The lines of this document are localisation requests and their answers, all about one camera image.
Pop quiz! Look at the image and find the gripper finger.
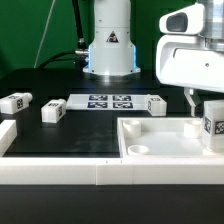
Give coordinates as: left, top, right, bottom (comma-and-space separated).
184, 87, 200, 117

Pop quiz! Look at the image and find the thin grey cable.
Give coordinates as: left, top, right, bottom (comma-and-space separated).
33, 0, 57, 69

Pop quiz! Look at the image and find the white U-shaped obstacle fence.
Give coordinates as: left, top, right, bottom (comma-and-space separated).
0, 120, 224, 185

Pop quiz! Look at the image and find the marker sheet with tags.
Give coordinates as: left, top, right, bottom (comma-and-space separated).
66, 94, 147, 110

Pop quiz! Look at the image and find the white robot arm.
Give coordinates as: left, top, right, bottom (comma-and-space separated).
83, 0, 224, 102

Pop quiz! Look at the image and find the white square tabletop part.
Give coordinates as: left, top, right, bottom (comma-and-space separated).
117, 118, 224, 158

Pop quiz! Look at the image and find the black cable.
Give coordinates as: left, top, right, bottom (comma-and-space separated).
36, 0, 90, 70

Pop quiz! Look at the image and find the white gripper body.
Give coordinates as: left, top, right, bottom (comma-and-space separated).
156, 35, 224, 93

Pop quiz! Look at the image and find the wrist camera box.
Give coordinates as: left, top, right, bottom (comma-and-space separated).
159, 3, 205, 35

